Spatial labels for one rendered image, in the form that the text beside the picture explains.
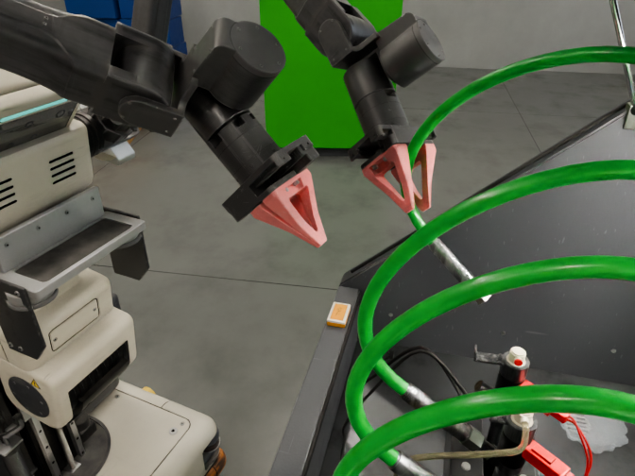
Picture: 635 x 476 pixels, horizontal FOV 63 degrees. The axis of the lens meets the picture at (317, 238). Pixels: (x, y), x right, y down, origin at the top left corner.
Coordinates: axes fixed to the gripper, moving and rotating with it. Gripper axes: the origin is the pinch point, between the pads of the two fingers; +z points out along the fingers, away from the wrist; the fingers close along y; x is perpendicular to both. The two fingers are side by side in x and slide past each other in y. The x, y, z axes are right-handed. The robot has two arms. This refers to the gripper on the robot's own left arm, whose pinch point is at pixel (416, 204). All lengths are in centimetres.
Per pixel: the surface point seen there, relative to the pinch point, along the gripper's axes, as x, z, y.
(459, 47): 262, -310, 499
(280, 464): 21.4, 24.2, -16.3
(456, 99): -11.9, -6.7, -1.8
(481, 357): -1.7, 19.3, -1.3
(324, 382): 24.5, 16.6, -4.2
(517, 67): -18.7, -5.7, -1.1
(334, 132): 215, -151, 201
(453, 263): 0.8, 7.9, 3.4
